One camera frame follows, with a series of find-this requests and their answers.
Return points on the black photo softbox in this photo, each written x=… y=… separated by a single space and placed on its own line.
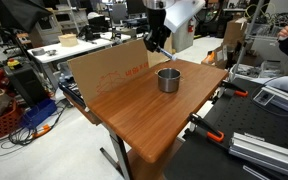
x=17 y=13

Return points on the yellow emergency stop button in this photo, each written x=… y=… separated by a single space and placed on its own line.
x=13 y=63

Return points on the beige equipment rack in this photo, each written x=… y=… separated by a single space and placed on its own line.
x=50 y=26

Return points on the black computer monitor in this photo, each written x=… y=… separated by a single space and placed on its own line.
x=135 y=6

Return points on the grey metal stand pole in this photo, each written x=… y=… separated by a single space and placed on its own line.
x=247 y=40

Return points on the white work table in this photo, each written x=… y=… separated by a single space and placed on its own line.
x=70 y=50

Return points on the black machine on white table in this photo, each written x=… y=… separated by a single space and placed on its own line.
x=95 y=25

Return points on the small steel pot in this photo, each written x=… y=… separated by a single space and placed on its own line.
x=168 y=85

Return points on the red fire extinguisher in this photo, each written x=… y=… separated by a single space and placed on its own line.
x=191 y=25

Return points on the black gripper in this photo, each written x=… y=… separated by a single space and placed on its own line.
x=155 y=36

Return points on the person's hand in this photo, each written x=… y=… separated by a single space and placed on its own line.
x=285 y=32

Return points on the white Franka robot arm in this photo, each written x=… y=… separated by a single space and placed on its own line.
x=184 y=13

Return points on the aluminium rail with black plate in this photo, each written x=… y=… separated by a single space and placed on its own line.
x=284 y=98

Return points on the black and white calibration board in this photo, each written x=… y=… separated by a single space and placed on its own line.
x=71 y=93

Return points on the grey tape roll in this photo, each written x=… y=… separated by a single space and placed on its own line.
x=38 y=52

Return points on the black equipment cabinet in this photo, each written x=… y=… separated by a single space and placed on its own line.
x=27 y=85

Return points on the brown cardboard board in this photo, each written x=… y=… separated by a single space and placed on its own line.
x=110 y=70

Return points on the blue plastic bin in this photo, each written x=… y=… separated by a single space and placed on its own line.
x=37 y=113

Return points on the thick aluminium profile rail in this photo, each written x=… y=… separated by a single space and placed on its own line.
x=267 y=154

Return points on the red plastic crate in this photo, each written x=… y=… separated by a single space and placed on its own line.
x=4 y=125

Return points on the brown cardboard box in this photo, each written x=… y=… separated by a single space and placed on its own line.
x=234 y=31

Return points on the grey metal table leg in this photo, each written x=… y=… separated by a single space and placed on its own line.
x=120 y=153

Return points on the black perforated breadboard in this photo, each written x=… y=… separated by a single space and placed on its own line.
x=250 y=116

